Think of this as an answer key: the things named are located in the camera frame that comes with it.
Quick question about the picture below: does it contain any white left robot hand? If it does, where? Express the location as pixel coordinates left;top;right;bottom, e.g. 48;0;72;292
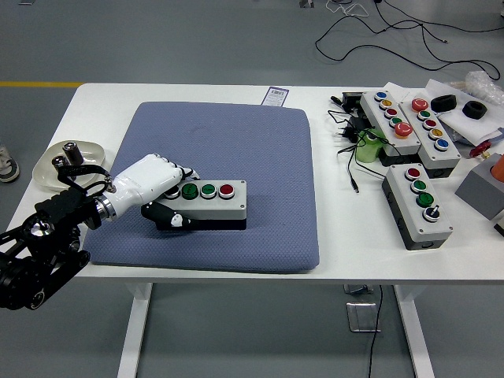
106;154;202;232

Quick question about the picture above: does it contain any grey four-button control box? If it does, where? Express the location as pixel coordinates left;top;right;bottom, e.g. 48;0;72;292
157;179;248;232

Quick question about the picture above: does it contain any five-button box, blue end button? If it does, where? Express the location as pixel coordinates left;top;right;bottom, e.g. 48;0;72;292
360;91;422;166

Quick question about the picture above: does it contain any four-button box with selector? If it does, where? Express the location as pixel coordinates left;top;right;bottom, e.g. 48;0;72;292
380;163;454;251

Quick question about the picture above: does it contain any five-button box, red mushroom end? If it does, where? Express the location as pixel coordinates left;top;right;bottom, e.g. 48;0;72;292
398;97;462;179

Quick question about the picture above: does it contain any white shallow dish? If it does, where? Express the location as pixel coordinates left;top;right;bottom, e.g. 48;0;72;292
32;140;106;194

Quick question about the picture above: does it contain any blue-grey padded mat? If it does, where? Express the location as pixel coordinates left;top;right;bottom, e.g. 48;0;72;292
84;101;321;275

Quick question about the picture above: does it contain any person's shoe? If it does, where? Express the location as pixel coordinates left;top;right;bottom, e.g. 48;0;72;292
0;135;20;184

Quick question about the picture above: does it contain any yellow floor tape line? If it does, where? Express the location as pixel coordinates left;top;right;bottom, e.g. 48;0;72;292
0;81;83;88

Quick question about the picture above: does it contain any purple label card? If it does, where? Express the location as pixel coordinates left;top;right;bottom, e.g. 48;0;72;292
261;86;291;106

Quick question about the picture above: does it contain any white table leg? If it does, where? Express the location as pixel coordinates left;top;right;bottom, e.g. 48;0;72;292
393;283;436;378
117;282;154;378

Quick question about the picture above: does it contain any black power plug adapter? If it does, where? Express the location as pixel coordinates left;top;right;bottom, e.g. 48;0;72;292
334;116;371;139

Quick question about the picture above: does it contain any black rectangular device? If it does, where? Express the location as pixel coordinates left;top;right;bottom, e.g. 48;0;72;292
329;91;364;108

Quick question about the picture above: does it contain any light green plastic cup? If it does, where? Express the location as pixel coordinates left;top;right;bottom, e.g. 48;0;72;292
355;131;387;163

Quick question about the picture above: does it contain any metal floor plate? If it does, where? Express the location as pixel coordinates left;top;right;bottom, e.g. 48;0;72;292
345;301;382;334

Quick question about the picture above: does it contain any white foam sheet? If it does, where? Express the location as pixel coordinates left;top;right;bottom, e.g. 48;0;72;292
424;78;504;146

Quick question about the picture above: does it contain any grey block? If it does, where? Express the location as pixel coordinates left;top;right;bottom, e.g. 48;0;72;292
454;153;504;221

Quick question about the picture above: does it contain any clear bubble wrap bag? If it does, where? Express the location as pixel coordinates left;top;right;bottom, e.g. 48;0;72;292
464;70;504;106

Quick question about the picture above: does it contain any black cord with barrel plug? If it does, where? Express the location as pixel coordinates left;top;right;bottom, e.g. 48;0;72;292
327;109;389;194

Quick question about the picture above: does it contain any white floor cable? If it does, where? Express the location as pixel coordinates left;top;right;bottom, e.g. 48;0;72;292
325;0;369;19

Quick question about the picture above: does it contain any black cable under table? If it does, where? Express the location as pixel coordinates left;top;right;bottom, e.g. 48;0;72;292
368;285;384;378

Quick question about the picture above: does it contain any black foam ring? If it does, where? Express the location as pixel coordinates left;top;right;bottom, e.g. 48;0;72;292
430;94;458;113
461;101;488;119

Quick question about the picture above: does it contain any long black floor cable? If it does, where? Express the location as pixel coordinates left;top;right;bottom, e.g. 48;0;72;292
314;0;504;80

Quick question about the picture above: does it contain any red valve handle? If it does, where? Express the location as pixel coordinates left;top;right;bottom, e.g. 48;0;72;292
468;142;493;158

